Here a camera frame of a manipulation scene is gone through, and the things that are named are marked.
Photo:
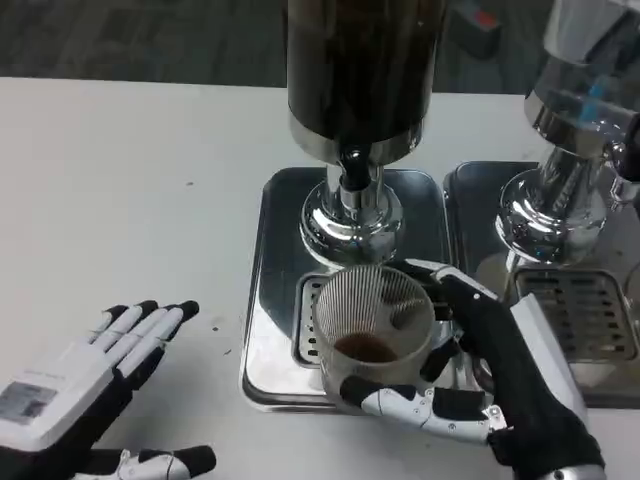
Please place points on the grey box with red label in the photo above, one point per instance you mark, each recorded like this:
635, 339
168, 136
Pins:
475, 30

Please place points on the steel drip tray base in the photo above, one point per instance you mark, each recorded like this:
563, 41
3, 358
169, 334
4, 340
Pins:
275, 225
475, 225

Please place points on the steel drip grid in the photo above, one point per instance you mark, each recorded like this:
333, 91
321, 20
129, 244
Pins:
595, 310
306, 320

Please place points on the chrome dispenser tap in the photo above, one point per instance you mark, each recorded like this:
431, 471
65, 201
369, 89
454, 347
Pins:
625, 175

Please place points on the clear tank drink dispenser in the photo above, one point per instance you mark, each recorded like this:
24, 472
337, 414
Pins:
575, 100

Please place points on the dark liquid drink dispenser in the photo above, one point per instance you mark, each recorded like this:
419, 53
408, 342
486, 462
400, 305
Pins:
357, 75

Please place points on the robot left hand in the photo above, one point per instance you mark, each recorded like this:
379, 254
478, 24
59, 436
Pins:
55, 395

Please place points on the black dispenser tap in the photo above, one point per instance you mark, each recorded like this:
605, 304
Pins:
354, 170

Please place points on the clear ribbed glass cup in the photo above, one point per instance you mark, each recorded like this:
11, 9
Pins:
350, 320

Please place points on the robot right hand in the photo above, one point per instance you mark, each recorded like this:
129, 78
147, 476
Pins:
520, 380

